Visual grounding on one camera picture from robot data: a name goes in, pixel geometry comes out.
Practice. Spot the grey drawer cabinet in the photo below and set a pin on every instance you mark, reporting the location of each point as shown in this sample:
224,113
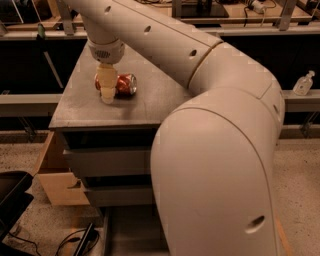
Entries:
82,121

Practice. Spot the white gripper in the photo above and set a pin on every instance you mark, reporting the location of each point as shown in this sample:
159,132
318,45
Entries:
106,52

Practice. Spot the grey drawer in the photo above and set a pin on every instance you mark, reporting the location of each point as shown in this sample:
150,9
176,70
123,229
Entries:
119,195
107,162

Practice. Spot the white power adapter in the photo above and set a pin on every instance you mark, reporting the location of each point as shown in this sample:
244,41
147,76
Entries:
256,6

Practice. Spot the black bin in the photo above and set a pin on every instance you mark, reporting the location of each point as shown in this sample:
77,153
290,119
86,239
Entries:
14,198

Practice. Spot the red coke can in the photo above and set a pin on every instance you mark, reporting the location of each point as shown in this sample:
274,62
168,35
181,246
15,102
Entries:
126,85

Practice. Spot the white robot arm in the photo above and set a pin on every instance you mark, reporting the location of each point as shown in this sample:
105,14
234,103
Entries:
212,157

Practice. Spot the clear sanitizer bottle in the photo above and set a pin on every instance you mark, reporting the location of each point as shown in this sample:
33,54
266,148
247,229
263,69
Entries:
304,83

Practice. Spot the light wooden box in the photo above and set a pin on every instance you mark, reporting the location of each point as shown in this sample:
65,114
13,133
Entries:
59,183

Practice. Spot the upper grey drawer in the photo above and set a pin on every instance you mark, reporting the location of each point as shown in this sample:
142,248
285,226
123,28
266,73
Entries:
107,162

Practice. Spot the lower grey drawer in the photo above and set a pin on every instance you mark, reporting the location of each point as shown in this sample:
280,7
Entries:
119,195

